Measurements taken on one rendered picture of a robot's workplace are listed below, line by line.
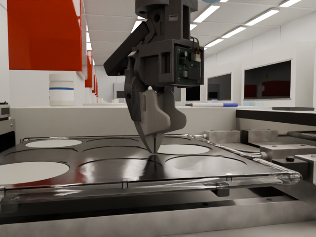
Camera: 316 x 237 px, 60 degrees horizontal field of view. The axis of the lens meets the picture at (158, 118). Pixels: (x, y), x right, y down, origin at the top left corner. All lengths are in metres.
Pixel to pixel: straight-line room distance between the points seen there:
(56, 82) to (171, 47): 0.56
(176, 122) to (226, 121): 0.33
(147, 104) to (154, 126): 0.03
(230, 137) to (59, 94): 0.49
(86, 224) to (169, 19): 0.26
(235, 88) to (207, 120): 6.34
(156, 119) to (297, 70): 4.86
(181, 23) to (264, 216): 0.26
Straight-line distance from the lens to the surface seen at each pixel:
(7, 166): 0.38
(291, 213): 0.41
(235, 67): 7.07
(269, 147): 0.45
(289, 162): 0.36
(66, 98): 0.85
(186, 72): 0.36
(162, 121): 0.36
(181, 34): 0.36
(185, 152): 0.42
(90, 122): 0.65
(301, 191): 0.40
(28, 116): 0.66
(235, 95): 7.02
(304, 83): 5.25
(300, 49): 5.26
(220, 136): 0.66
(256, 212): 0.38
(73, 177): 0.30
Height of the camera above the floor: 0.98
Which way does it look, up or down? 3 degrees down
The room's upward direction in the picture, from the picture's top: straight up
